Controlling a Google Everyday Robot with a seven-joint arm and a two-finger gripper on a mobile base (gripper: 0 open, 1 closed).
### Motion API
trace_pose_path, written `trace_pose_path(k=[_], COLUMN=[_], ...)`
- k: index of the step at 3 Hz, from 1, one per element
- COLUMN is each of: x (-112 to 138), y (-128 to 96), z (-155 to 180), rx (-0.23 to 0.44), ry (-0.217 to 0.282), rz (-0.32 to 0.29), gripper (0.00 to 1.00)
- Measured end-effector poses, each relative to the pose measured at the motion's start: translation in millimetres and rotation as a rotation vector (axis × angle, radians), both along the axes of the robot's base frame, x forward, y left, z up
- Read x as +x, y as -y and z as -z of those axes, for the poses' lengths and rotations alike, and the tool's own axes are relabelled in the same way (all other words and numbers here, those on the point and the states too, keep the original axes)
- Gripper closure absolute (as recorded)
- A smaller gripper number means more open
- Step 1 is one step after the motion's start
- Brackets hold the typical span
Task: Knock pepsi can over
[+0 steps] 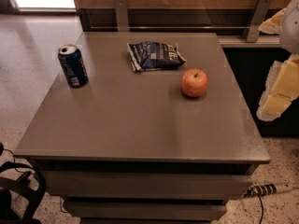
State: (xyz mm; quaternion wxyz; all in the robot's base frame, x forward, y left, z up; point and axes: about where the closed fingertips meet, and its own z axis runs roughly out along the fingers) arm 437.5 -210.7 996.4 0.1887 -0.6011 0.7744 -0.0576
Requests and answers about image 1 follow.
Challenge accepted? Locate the blue chip bag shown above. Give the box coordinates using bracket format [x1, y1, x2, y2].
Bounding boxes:
[127, 41, 186, 72]

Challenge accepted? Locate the left metal bracket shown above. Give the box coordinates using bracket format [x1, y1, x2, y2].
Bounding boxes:
[114, 0, 130, 32]

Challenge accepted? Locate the metal bracket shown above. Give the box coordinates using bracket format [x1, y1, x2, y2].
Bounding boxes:
[114, 0, 130, 32]
[244, 0, 273, 43]

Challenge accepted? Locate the grey drawer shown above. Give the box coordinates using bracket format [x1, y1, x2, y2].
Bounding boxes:
[64, 201, 226, 221]
[43, 171, 251, 200]

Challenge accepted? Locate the blue pepsi can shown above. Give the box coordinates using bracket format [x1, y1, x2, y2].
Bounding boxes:
[58, 44, 89, 88]

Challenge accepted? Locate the black chair base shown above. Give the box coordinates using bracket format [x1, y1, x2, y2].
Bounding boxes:
[0, 142, 47, 224]

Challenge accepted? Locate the white power strip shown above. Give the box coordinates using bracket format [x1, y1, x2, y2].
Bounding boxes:
[243, 183, 293, 198]

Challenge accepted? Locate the right metal bracket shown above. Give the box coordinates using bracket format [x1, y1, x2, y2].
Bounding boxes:
[244, 0, 273, 43]

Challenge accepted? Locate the black power cable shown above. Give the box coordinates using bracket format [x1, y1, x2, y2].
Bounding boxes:
[254, 193, 265, 224]

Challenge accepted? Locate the lower grey drawer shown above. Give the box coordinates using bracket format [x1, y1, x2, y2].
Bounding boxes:
[64, 201, 226, 221]

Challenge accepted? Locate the grey drawer cabinet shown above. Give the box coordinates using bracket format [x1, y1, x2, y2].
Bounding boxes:
[16, 33, 269, 224]

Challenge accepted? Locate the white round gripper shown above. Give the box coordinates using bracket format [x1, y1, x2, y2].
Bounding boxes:
[256, 0, 299, 121]

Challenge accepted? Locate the red apple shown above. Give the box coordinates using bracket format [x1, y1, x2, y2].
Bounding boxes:
[180, 69, 208, 98]

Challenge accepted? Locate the upper grey drawer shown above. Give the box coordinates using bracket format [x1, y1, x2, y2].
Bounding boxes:
[43, 171, 251, 200]

